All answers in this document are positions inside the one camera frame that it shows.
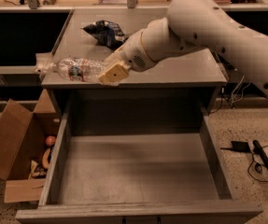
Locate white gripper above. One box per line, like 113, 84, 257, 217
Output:
97, 29, 157, 85

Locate clear plastic water bottle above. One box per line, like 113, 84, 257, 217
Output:
49, 58, 107, 83

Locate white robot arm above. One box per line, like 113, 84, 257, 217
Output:
99, 0, 268, 96

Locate grey open top drawer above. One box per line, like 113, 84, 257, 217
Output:
16, 90, 262, 224

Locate crumpled blue chip bag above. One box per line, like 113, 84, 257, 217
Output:
82, 20, 127, 49

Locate grey cabinet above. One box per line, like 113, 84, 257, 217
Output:
43, 19, 224, 116

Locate orange ball in box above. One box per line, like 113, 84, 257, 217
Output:
45, 135, 56, 147

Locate brown cardboard box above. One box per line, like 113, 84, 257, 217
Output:
0, 91, 61, 203

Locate toy items in box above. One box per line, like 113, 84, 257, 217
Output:
29, 146, 54, 179

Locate black power adapter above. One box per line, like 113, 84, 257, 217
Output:
223, 141, 251, 153

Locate black cable on floor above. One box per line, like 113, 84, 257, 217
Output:
247, 139, 268, 183

